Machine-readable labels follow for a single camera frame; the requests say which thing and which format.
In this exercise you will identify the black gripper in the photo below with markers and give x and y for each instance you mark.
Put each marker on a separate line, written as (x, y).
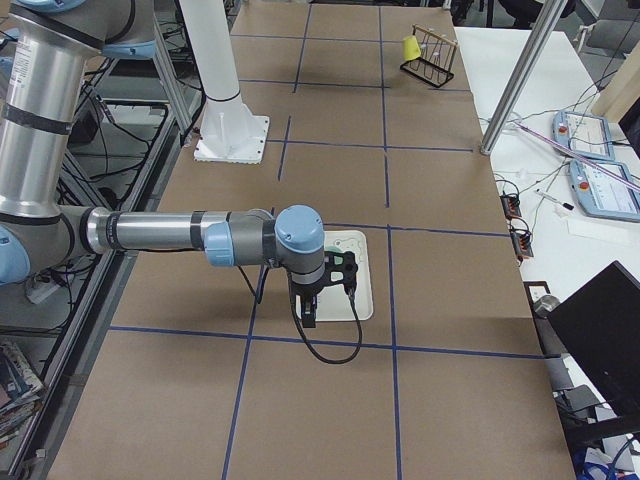
(305, 290)

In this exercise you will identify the white bear print tray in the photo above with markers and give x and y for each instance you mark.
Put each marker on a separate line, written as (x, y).
(332, 303)

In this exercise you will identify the yellow plastic cup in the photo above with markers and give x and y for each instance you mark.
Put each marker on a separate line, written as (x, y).
(411, 48)

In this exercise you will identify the lower orange connector block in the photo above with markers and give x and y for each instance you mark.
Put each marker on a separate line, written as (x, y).
(522, 243)

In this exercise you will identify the orange connector block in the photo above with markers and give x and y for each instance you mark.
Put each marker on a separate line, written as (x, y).
(511, 205)
(522, 243)

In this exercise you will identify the upper orange connector block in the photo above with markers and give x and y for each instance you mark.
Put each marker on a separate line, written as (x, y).
(511, 205)

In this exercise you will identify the black marker pen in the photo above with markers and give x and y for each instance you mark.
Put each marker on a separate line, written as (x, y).
(547, 196)

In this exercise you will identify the black laptop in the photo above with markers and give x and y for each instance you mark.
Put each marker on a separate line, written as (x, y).
(599, 327)

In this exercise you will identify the stack of magazines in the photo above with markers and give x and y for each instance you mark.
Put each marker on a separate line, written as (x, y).
(21, 390)

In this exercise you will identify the lower teach pendant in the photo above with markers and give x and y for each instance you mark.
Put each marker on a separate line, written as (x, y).
(600, 195)

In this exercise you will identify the teach pendant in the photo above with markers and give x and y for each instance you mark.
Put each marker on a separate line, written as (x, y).
(600, 195)
(586, 134)

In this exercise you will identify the upper teach pendant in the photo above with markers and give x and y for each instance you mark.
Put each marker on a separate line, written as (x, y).
(586, 134)

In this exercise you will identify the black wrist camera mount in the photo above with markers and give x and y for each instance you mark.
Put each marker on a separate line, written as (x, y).
(340, 268)

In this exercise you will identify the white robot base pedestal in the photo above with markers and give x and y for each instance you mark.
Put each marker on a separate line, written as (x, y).
(229, 131)

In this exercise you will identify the black wire cup rack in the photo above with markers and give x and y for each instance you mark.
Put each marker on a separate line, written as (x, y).
(435, 66)

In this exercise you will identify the aluminium frame post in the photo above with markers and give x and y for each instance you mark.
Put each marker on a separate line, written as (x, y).
(546, 21)

